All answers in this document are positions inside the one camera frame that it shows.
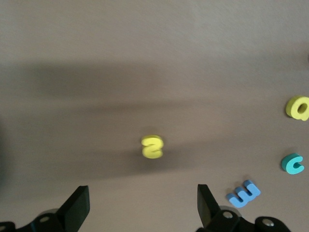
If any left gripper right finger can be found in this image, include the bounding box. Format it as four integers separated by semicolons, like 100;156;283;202
197;184;289;232

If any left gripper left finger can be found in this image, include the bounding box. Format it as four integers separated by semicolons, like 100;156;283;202
0;185;90;232

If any yellow letter s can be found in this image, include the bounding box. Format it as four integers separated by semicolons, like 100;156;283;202
141;134;165;160

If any blue letter E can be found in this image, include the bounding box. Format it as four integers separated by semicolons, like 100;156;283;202
226;180;261;208

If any teal letter c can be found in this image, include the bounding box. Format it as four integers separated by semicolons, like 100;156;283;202
281;152;304;175

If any yellow letter a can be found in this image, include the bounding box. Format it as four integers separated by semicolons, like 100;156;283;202
285;95;309;122

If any brown table cover mat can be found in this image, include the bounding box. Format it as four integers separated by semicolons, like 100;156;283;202
0;0;309;232

